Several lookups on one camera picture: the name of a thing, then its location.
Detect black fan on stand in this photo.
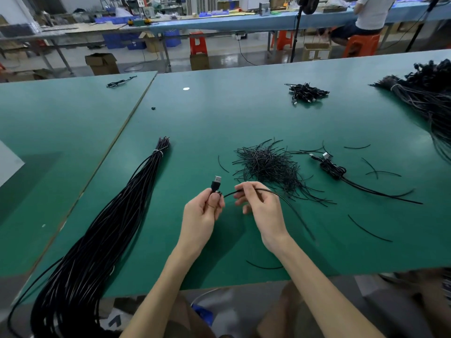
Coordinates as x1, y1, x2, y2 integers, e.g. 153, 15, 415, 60
290, 0, 320, 62

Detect small cable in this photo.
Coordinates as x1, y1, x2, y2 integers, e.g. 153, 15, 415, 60
106, 75, 138, 89

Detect person's left hand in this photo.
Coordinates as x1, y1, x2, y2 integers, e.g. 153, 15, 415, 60
175, 188, 226, 263

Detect small cardboard box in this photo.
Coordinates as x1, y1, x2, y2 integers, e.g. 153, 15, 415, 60
189, 53, 210, 71

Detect person's brown shorts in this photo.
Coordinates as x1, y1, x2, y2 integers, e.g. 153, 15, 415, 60
165, 281, 339, 338

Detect person's right hand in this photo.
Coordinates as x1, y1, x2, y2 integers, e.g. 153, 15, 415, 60
234, 181, 293, 255

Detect red plastic stool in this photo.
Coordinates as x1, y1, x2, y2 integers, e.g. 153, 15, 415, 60
189, 33, 209, 57

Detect long blue workbench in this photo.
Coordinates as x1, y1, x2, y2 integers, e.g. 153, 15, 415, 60
116, 0, 451, 36

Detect person's left forearm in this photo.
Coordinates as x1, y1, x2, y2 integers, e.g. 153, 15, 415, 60
120, 244, 202, 338

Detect large white box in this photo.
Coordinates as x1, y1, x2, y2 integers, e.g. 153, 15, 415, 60
0, 140, 25, 188

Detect long black cable bundle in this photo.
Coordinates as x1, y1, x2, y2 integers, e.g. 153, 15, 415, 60
8, 136, 171, 338

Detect person's right forearm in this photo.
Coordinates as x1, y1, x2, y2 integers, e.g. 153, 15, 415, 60
269, 237, 385, 338

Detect open cardboard box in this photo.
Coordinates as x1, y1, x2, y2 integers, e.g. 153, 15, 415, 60
85, 53, 120, 76

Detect small pile of knotted cables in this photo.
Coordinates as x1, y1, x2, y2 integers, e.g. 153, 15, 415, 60
285, 82, 330, 106

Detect blue plastic item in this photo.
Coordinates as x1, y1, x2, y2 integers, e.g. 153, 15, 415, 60
192, 305, 216, 327

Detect large heap of black cables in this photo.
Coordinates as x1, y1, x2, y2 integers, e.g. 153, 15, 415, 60
371, 58, 451, 162

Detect black tripod stand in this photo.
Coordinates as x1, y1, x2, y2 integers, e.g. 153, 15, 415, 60
406, 0, 441, 52

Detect person's right leg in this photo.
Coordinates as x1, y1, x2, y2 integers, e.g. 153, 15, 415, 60
402, 267, 451, 338

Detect orange plastic stool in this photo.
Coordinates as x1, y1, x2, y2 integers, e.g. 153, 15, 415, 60
275, 30, 293, 51
343, 33, 381, 58

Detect pile of black wire ties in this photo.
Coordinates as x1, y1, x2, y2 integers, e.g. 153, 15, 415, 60
233, 138, 336, 207

